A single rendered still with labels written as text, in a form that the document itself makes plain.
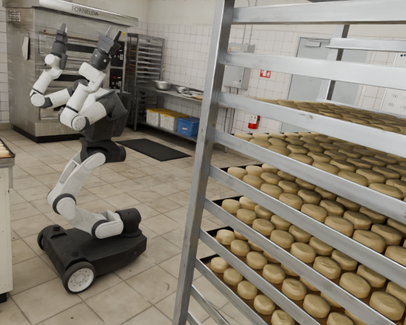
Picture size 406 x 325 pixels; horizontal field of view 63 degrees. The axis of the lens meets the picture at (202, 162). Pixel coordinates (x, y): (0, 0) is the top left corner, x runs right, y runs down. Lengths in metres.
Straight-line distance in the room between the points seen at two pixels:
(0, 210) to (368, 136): 1.81
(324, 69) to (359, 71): 0.06
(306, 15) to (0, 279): 2.03
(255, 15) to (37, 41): 4.64
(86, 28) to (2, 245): 4.02
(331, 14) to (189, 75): 5.99
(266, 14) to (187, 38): 5.98
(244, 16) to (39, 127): 4.80
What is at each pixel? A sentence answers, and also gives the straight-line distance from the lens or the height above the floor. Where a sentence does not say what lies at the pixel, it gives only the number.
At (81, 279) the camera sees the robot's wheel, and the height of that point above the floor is 0.09.
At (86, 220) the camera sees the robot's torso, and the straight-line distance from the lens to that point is 2.37.
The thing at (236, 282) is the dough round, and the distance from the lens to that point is 0.90.
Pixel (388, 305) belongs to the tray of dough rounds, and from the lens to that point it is 0.66.
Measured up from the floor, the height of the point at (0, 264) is 0.28.
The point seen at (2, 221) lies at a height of 0.54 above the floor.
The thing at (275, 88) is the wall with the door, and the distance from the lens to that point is 5.46.
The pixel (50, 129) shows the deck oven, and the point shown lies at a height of 0.22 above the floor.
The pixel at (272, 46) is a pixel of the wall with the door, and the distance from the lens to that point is 5.57.
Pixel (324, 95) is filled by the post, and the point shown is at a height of 1.44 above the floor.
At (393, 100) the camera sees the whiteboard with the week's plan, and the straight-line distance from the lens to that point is 4.89.
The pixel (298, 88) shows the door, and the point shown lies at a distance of 5.33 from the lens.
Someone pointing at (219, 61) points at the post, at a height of 1.49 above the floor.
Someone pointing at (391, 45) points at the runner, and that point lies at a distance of 1.03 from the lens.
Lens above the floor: 1.49
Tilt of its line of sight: 17 degrees down
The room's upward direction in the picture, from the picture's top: 8 degrees clockwise
